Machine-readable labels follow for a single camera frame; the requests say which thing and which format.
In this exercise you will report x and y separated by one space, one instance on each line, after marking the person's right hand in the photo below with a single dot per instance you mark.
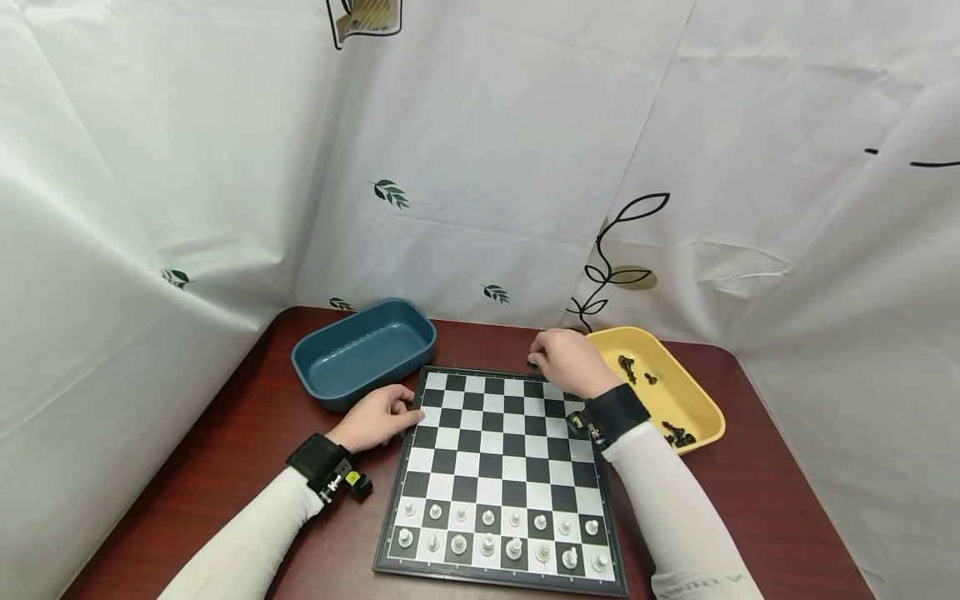
574 362

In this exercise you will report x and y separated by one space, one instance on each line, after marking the person's left hand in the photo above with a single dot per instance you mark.
371 421

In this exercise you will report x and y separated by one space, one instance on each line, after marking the person's left fingers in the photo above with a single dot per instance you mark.
396 397

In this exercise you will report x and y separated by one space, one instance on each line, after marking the person's right fingers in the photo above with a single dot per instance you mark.
541 348

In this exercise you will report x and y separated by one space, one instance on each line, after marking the person's left thumb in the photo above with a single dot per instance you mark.
405 420

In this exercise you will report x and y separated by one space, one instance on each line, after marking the blue plastic tray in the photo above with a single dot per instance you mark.
360 354

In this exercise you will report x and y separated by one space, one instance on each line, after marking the scattered group of black chessmen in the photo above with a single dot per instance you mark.
627 367

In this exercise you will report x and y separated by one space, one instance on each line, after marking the black wrist band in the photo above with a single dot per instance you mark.
321 462
616 412

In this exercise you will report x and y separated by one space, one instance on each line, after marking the black and white chessboard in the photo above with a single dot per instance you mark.
495 450

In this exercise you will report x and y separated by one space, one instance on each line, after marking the yellow plastic tray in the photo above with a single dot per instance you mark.
671 387

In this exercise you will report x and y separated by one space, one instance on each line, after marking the rows of white chessmen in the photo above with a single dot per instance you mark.
487 546

